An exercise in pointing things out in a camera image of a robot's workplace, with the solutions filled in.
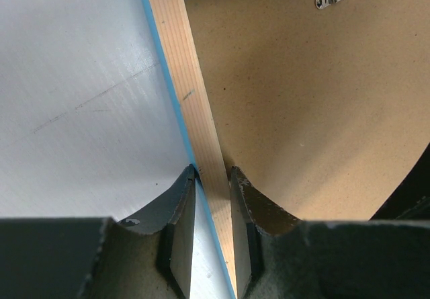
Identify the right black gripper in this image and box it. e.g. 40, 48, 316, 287
371, 145, 430, 220

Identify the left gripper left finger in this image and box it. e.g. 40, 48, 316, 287
1, 166, 196, 298

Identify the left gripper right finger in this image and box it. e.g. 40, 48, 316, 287
230, 167, 429, 298

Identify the blue picture frame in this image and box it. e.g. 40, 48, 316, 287
142, 0, 291, 293

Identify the brown frame backing board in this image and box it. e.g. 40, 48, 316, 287
185, 0, 429, 220

